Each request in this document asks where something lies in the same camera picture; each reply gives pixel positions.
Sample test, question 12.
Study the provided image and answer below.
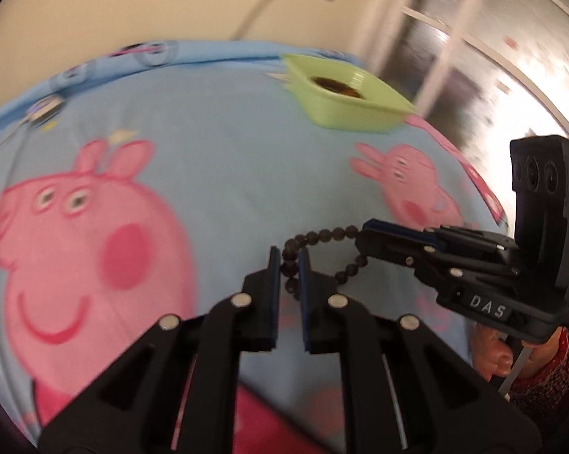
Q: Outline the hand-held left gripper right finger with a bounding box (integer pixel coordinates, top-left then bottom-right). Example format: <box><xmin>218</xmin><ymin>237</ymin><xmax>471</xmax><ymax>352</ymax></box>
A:
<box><xmin>298</xmin><ymin>248</ymin><xmax>543</xmax><ymax>454</ymax></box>

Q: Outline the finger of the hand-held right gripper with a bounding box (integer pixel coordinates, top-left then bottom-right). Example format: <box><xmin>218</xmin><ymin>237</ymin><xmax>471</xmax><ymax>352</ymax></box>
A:
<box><xmin>362</xmin><ymin>218</ymin><xmax>516</xmax><ymax>264</ymax></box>
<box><xmin>354</xmin><ymin>235</ymin><xmax>499</xmax><ymax>290</ymax></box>

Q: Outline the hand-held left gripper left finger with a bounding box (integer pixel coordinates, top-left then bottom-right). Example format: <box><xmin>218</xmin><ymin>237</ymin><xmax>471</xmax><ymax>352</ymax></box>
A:
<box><xmin>37</xmin><ymin>246</ymin><xmax>281</xmax><ymax>454</ymax></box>

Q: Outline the dark small bead bracelet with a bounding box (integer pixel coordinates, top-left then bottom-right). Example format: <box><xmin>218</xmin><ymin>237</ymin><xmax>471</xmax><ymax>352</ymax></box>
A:
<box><xmin>282</xmin><ymin>227</ymin><xmax>368</xmax><ymax>302</ymax></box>

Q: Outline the light green plastic basin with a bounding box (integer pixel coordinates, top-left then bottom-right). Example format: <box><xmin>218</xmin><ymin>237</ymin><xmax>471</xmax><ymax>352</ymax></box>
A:
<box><xmin>281</xmin><ymin>53</ymin><xmax>417</xmax><ymax>134</ymax></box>

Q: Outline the large brown bead bracelet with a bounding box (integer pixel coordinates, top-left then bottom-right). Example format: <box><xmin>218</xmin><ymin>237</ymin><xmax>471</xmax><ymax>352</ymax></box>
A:
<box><xmin>310</xmin><ymin>76</ymin><xmax>364</xmax><ymax>98</ymax></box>

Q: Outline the person's right hand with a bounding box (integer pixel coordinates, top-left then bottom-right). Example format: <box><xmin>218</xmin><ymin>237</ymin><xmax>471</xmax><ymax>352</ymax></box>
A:
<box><xmin>471</xmin><ymin>323</ymin><xmax>527</xmax><ymax>384</ymax></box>

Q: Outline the blue cartoon printed bedsheet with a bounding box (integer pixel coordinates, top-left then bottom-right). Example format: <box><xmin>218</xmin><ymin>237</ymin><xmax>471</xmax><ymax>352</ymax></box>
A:
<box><xmin>0</xmin><ymin>39</ymin><xmax>508</xmax><ymax>454</ymax></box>

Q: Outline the white rounded electronic device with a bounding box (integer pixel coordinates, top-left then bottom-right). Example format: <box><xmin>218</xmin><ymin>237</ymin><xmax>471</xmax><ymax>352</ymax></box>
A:
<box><xmin>26</xmin><ymin>95</ymin><xmax>64</xmax><ymax>126</ymax></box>

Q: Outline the glossy wardrobe with white frame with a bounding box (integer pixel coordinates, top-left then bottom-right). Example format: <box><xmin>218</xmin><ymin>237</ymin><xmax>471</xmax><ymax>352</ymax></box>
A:
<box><xmin>355</xmin><ymin>0</ymin><xmax>569</xmax><ymax>229</ymax></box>

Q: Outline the white cable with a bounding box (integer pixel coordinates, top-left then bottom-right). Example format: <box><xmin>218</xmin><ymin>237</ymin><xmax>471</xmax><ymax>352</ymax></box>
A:
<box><xmin>0</xmin><ymin>120</ymin><xmax>31</xmax><ymax>172</ymax></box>

